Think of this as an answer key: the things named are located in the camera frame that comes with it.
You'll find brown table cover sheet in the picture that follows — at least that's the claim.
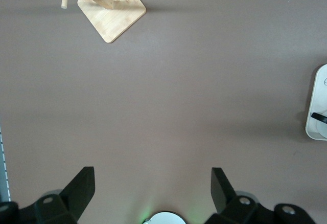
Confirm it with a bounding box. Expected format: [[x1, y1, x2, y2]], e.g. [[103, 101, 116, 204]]
[[0, 0, 327, 224]]

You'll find cream rabbit print tray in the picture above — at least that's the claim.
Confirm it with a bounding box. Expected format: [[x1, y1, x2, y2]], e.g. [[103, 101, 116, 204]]
[[305, 63, 327, 141]]

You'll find wooden mug holder stand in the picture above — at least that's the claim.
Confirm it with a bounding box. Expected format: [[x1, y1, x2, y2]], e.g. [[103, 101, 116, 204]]
[[43, 0, 147, 44]]

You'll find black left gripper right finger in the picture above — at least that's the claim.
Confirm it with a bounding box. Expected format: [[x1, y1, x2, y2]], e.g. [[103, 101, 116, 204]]
[[205, 167, 316, 224]]

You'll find white smiley mug black handle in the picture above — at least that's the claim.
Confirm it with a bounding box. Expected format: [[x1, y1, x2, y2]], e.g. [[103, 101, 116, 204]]
[[311, 109, 327, 136]]

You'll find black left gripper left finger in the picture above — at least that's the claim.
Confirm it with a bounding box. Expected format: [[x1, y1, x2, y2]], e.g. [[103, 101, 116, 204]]
[[0, 166, 96, 224]]

